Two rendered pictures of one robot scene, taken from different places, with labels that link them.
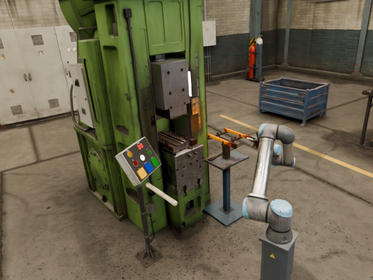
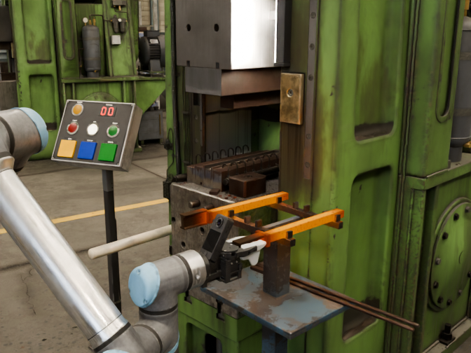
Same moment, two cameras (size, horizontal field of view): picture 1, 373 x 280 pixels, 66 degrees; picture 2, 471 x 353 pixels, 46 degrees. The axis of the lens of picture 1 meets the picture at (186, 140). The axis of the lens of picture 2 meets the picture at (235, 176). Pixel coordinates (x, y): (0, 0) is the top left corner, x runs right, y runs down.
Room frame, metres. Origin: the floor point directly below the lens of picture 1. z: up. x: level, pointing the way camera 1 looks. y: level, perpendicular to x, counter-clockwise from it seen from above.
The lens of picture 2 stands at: (2.46, -1.97, 1.49)
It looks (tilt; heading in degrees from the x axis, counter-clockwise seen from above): 15 degrees down; 84
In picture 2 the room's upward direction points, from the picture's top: straight up
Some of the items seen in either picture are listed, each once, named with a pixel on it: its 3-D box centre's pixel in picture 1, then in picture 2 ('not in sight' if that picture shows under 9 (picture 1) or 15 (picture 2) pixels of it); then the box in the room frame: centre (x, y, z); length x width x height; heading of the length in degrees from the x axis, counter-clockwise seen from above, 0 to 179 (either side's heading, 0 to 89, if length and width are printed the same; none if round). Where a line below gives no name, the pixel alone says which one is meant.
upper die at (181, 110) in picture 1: (165, 107); (242, 78); (2.72, 0.19, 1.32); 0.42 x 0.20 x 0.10; 39
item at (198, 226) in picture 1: (190, 226); not in sight; (2.52, 0.03, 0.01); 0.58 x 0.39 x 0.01; 129
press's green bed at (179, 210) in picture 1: (177, 197); (251, 329); (2.76, 0.15, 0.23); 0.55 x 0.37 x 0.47; 39
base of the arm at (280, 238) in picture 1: (279, 229); not in sight; (1.65, -0.63, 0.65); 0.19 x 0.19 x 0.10
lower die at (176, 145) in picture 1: (168, 140); (242, 167); (2.72, 0.19, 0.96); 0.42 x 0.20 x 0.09; 39
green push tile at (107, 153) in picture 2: (154, 161); (108, 153); (2.17, 0.28, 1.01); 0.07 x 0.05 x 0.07; 154
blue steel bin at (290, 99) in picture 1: (291, 98); not in sight; (5.93, -2.30, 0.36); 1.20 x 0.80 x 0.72; 35
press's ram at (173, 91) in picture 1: (166, 81); (251, 11); (2.74, 0.15, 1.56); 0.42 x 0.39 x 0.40; 39
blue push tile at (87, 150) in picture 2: (148, 167); (87, 150); (2.08, 0.33, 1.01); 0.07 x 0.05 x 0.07; 154
